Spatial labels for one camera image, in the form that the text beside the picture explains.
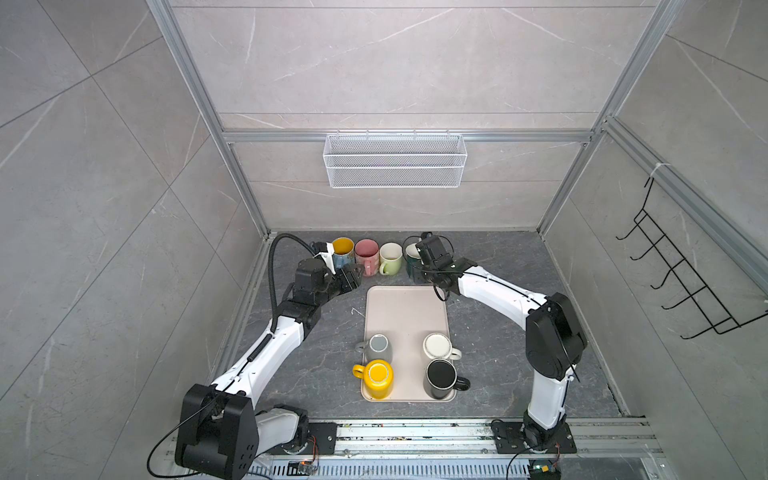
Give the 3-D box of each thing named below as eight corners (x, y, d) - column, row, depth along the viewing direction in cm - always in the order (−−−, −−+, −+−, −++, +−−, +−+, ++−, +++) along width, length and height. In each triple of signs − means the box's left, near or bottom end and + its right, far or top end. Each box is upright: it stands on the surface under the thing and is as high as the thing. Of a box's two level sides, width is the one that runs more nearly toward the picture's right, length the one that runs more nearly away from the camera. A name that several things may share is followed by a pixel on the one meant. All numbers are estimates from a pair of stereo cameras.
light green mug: (379, 282, 106) (379, 265, 98) (380, 260, 113) (379, 242, 105) (402, 282, 106) (403, 265, 98) (401, 260, 113) (402, 242, 105)
